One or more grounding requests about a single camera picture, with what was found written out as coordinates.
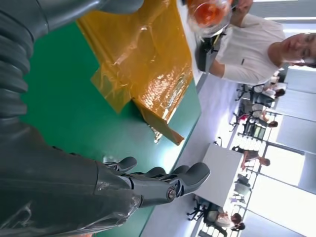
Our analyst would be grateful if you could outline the green table mat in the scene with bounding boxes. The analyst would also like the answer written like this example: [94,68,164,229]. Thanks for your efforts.
[20,21,201,237]

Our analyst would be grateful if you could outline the yellow film wrapped cardboard box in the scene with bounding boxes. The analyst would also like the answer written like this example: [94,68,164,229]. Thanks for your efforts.
[76,0,193,146]

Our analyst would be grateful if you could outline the black office chair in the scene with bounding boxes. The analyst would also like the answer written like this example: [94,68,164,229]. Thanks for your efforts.
[187,196,210,222]
[235,83,255,102]

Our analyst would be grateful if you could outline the white background table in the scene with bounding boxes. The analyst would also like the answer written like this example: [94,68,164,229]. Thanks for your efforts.
[193,144,244,207]

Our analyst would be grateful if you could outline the seated background person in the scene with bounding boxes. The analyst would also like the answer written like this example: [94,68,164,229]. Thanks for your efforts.
[204,202,246,237]
[232,146,271,171]
[254,83,287,100]
[243,101,279,129]

